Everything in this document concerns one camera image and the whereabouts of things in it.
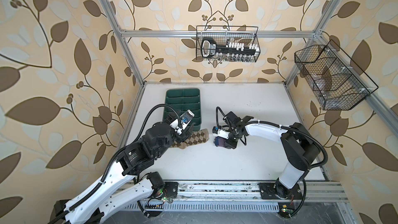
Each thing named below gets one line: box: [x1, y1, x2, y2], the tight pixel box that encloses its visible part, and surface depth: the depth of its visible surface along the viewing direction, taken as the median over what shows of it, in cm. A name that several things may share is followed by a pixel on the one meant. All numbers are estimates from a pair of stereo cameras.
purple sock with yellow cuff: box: [213, 135, 226, 148], surface depth 86 cm
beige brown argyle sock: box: [169, 128, 210, 149], surface depth 93 cm
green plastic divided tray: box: [164, 88, 202, 132], surface depth 104 cm
